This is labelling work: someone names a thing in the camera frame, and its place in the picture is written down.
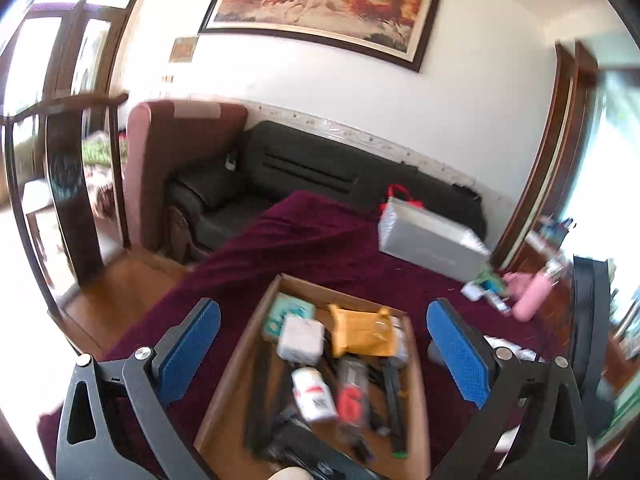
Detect clear packet with red print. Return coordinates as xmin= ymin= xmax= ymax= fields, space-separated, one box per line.
xmin=334 ymin=355 xmax=373 ymax=441

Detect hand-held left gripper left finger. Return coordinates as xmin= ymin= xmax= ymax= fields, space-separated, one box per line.
xmin=54 ymin=297 xmax=222 ymax=480

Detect grey rectangular box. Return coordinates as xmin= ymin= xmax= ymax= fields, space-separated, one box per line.
xmin=377 ymin=185 xmax=493 ymax=283

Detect white pill bottle red label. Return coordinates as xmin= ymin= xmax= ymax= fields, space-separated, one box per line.
xmin=291 ymin=366 xmax=338 ymax=423

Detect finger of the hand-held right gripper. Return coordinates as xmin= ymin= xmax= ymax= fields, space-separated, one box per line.
xmin=570 ymin=255 xmax=613 ymax=403

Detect white power adapter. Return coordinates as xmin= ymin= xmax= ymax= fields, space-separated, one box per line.
xmin=276 ymin=316 xmax=327 ymax=366

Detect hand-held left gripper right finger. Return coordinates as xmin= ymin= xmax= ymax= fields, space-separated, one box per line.
xmin=426 ymin=297 xmax=596 ymax=480

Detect wooden door frame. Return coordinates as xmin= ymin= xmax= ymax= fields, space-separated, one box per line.
xmin=492 ymin=42 xmax=598 ymax=271

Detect black packaging bag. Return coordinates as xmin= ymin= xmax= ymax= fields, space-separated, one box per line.
xmin=260 ymin=410 xmax=381 ymax=480

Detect black sofa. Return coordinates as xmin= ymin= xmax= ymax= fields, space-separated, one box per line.
xmin=165 ymin=120 xmax=488 ymax=266

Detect orange packet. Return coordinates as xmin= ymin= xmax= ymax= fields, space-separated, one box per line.
xmin=327 ymin=304 xmax=398 ymax=358

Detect dark wooden chair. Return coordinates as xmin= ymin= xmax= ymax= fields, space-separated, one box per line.
xmin=0 ymin=91 xmax=132 ymax=328

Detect cardboard box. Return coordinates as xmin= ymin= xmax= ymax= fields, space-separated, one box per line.
xmin=194 ymin=273 xmax=432 ymax=480

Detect maroon blanket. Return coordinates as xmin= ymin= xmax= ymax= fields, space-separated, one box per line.
xmin=37 ymin=190 xmax=576 ymax=480

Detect pink brown armchair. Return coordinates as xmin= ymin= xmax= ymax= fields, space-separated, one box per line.
xmin=125 ymin=101 xmax=249 ymax=253

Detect pink thermos bottle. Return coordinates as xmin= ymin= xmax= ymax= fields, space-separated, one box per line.
xmin=511 ymin=272 xmax=561 ymax=322

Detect long black marker pen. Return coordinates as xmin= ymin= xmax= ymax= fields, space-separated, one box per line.
xmin=382 ymin=360 xmax=408 ymax=458

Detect small wall plaque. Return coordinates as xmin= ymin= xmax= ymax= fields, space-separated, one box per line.
xmin=168 ymin=36 xmax=199 ymax=64

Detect pink cloth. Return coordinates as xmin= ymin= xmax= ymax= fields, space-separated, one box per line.
xmin=502 ymin=271 xmax=531 ymax=296

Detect wooden glass door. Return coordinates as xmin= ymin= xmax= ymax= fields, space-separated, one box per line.
xmin=0 ymin=0 xmax=153 ymax=201

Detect teal tissue pack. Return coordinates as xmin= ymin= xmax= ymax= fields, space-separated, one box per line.
xmin=262 ymin=292 xmax=317 ymax=343

